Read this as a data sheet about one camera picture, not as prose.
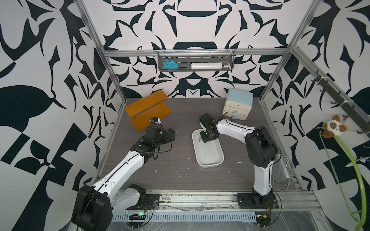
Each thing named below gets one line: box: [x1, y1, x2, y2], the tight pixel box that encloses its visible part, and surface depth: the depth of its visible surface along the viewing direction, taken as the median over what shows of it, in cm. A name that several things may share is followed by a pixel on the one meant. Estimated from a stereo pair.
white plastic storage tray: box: [191, 128, 225, 168], surface depth 91 cm
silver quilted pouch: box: [271, 154, 293, 182], surface depth 79 cm
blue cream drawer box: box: [222, 88, 254, 121], surface depth 102 cm
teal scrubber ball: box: [162, 58, 180, 71], surface depth 93 cm
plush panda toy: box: [322, 115, 347, 139], surface depth 62 cm
